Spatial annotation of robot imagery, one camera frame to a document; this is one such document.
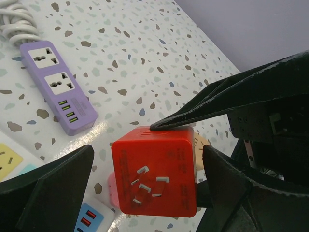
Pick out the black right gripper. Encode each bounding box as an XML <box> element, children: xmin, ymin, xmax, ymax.
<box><xmin>150</xmin><ymin>51</ymin><xmax>309</xmax><ymax>184</ymax></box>

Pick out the red cube plug adapter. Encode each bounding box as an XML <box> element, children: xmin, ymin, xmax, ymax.
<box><xmin>111</xmin><ymin>126</ymin><xmax>197</xmax><ymax>218</ymax></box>

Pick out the purple power strip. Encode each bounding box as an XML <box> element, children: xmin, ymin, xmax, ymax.
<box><xmin>20</xmin><ymin>41</ymin><xmax>98</xmax><ymax>136</ymax></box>

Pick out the pink square plug adapter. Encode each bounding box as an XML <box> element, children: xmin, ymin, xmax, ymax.
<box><xmin>108</xmin><ymin>172</ymin><xmax>120</xmax><ymax>209</ymax></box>

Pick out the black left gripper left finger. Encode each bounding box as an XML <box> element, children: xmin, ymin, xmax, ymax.
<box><xmin>0</xmin><ymin>145</ymin><xmax>94</xmax><ymax>232</ymax></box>

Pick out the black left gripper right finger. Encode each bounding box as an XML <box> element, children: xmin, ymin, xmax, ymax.
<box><xmin>197</xmin><ymin>145</ymin><xmax>309</xmax><ymax>232</ymax></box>

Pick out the tan cube plug adapter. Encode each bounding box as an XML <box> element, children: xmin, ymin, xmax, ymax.
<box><xmin>194</xmin><ymin>132</ymin><xmax>210</xmax><ymax>183</ymax></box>

